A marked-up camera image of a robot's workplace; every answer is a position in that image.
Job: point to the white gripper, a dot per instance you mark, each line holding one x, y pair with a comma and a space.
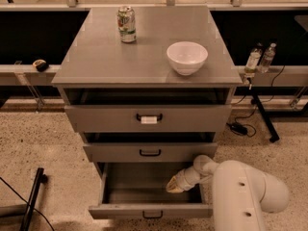
185, 182

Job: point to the grey bottom drawer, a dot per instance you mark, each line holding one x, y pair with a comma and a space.
138, 190

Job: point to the grey drawer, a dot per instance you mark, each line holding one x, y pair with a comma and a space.
148, 118
153, 152
138, 190

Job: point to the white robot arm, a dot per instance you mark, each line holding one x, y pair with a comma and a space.
241, 193

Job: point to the grey top drawer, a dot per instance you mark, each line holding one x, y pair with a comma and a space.
148, 118

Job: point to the grey middle drawer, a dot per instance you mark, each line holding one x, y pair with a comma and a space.
153, 152

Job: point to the grey drawer cabinet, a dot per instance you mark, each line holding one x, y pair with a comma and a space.
99, 69

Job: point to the black power adapter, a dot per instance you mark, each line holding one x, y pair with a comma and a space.
237, 128

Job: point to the black stand leg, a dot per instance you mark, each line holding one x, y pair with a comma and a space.
273, 134

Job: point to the white bowl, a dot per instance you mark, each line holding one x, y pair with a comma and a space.
186, 57

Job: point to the clear plastic bottle right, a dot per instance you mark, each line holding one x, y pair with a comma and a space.
267, 58

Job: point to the clear plastic bottle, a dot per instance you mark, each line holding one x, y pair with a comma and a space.
267, 58
253, 60

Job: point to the clear plastic bottle left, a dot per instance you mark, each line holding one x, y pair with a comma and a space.
253, 60

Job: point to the green soda can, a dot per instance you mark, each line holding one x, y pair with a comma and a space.
126, 24

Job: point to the small black yellow device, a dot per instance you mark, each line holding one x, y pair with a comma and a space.
40, 65

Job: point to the black metal frame leg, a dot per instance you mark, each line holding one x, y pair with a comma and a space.
26, 210

